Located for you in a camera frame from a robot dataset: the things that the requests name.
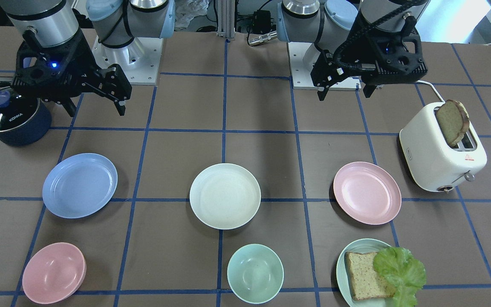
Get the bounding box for light green plate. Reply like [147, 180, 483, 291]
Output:
[335, 238, 394, 307]

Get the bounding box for cream white plate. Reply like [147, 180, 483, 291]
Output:
[189, 163, 261, 230]

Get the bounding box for dark blue pot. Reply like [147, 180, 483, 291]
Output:
[0, 99, 52, 146]

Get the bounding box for pink bowl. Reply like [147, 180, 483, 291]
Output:
[22, 242, 87, 304]

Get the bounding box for glass pot lid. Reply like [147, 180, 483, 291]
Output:
[0, 87, 40, 132]

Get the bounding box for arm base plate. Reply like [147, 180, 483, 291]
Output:
[92, 38, 165, 86]
[288, 42, 362, 91]

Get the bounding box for green lettuce leaf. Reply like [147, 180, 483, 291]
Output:
[373, 247, 427, 307]

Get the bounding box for bread slice on plate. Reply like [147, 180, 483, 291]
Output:
[345, 252, 396, 301]

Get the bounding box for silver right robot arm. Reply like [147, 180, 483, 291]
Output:
[0, 0, 176, 117]

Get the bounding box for white toaster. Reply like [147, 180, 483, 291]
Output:
[398, 100, 487, 192]

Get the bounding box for blue plate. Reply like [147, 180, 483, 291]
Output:
[42, 153, 118, 218]

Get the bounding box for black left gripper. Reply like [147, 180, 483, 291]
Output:
[310, 16, 428, 101]

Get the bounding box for mint green bowl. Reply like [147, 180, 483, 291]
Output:
[227, 243, 285, 304]

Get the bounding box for white toaster cable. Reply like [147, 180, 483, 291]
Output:
[416, 80, 446, 103]

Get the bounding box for pink plate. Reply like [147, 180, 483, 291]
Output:
[333, 162, 402, 225]

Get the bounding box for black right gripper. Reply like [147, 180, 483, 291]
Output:
[0, 29, 132, 117]

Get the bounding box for aluminium frame post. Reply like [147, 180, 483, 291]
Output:
[215, 0, 236, 41]

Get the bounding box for bread slice in toaster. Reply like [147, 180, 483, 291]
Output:
[435, 99, 470, 147]

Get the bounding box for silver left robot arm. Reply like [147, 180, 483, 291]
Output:
[277, 0, 429, 101]

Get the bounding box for black power adapter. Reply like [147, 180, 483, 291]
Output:
[251, 9, 271, 35]

